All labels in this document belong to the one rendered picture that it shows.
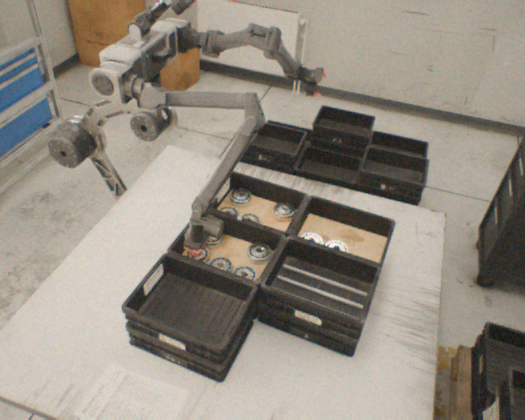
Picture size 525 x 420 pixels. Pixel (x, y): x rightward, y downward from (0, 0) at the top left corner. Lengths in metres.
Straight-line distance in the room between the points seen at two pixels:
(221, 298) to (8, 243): 1.95
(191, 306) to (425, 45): 3.53
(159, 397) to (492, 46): 3.95
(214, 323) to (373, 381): 0.62
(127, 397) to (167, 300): 0.36
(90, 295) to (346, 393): 1.08
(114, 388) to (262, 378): 0.52
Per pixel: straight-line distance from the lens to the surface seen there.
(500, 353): 2.77
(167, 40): 2.19
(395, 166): 3.31
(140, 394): 1.84
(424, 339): 2.09
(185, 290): 1.92
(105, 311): 2.07
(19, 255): 3.42
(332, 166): 3.38
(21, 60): 3.72
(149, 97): 1.82
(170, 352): 1.84
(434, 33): 4.73
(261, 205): 2.28
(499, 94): 4.96
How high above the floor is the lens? 2.31
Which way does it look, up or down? 41 degrees down
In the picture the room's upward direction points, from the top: 4 degrees clockwise
